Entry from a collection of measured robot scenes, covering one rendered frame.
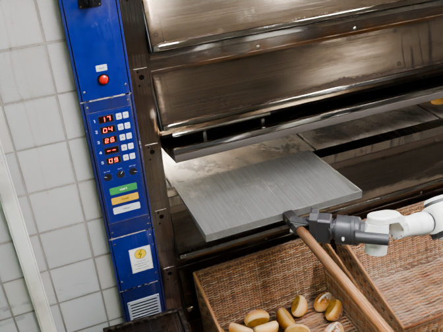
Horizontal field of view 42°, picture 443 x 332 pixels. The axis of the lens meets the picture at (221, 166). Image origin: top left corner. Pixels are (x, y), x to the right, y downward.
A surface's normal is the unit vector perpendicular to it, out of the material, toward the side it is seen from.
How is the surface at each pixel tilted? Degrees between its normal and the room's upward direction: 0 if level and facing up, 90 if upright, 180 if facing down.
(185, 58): 90
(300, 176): 0
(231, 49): 90
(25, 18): 90
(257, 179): 0
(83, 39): 90
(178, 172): 0
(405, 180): 70
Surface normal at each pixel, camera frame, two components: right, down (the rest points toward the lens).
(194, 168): -0.07, -0.86
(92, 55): 0.37, 0.45
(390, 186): 0.32, 0.13
